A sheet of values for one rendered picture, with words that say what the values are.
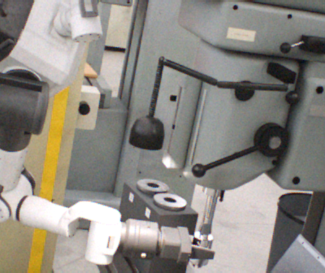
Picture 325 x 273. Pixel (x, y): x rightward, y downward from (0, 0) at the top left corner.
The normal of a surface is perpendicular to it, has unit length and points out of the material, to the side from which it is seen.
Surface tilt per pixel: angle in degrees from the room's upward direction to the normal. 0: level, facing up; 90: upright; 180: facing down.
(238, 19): 90
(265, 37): 90
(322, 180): 90
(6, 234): 90
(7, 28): 58
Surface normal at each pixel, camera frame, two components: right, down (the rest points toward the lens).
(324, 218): -0.93, -0.08
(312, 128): 0.30, 0.33
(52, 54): 0.64, -0.22
